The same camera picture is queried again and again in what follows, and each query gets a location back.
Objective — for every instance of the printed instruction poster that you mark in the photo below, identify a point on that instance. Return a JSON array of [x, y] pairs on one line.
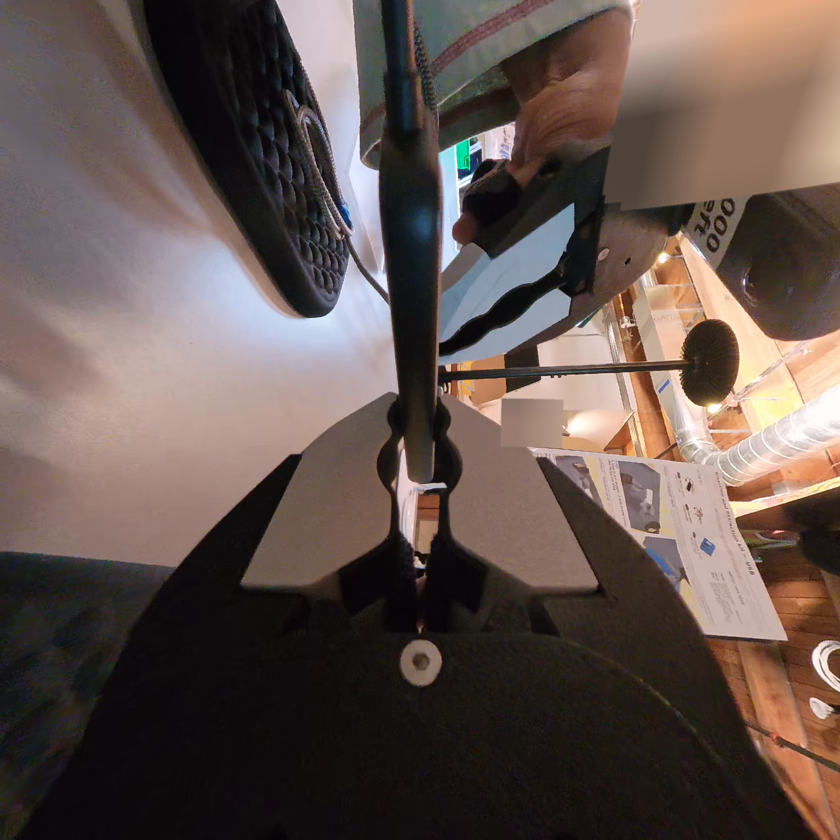
[[689, 538]]

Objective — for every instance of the silver air duct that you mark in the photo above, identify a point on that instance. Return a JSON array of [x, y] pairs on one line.
[[774, 439]]

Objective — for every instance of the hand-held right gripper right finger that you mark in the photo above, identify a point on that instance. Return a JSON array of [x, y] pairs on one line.
[[518, 518]]

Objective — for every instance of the person's left hand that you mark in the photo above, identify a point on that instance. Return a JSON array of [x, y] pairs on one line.
[[564, 98]]

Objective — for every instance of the black microphone on boom pole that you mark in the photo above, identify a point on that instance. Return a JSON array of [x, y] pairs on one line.
[[712, 361]]

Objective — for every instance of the black quilted pad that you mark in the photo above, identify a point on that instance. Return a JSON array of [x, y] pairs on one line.
[[52, 656], [249, 131]]

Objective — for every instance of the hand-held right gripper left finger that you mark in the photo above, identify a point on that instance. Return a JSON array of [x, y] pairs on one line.
[[321, 518]]

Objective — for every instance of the black usb hub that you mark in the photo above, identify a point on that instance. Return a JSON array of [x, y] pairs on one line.
[[410, 295]]

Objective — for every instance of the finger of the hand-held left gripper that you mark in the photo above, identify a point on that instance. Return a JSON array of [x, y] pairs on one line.
[[505, 275], [525, 321]]

